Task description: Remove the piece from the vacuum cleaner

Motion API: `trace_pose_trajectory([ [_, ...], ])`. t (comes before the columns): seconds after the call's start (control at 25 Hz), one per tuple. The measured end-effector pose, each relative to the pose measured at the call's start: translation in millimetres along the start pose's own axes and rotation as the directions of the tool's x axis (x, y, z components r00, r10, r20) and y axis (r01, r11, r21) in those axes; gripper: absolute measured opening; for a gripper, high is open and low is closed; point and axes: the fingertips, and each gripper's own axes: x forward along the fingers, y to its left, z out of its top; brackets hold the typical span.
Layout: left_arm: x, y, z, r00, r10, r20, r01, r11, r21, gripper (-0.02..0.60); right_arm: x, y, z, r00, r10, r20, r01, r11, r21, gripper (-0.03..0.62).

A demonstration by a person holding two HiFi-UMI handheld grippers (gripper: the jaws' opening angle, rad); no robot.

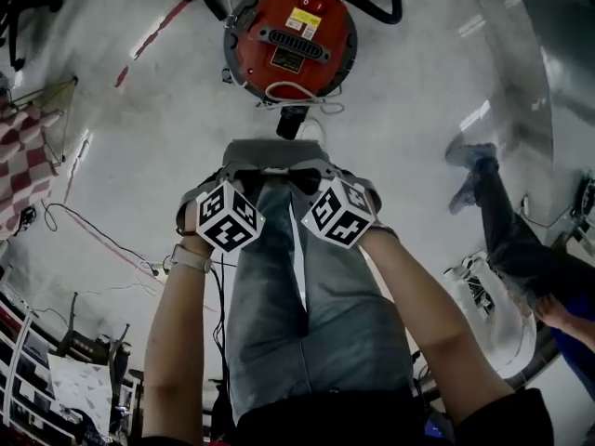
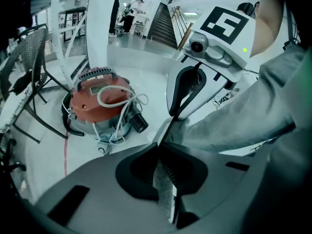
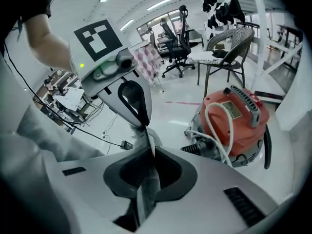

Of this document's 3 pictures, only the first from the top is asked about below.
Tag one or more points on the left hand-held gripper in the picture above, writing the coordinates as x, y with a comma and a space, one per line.
228, 221

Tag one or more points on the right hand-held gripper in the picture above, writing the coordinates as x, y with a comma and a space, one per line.
339, 216

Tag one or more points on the person's right forearm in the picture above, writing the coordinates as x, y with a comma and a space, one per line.
418, 305

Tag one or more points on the person's left forearm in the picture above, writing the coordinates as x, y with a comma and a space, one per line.
181, 323

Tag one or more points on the white wrist band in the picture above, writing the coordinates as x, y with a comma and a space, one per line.
190, 259

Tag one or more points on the red vacuum cleaner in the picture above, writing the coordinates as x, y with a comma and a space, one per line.
288, 30

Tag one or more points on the person's blue jeans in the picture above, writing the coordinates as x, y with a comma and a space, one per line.
325, 332

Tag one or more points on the thin metal rack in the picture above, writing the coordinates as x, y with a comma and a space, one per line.
70, 82

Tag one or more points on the red checked cloth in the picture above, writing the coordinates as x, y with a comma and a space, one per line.
23, 165

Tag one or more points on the dark wooden stool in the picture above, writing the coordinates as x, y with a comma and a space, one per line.
88, 342

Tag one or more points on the person's black shirt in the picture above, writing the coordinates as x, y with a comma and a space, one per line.
334, 421

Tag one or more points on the white frame shelf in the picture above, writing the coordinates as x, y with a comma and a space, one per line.
21, 356

